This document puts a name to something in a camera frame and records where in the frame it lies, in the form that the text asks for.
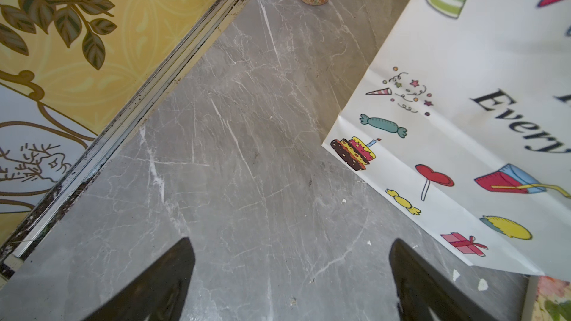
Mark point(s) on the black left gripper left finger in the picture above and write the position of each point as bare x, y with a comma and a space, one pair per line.
159, 293

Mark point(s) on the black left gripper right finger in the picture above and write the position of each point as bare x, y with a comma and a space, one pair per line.
425, 294

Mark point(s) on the white printed paper bag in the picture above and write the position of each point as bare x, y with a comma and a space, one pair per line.
463, 121

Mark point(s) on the floral rectangular tray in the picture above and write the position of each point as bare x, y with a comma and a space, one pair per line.
546, 299

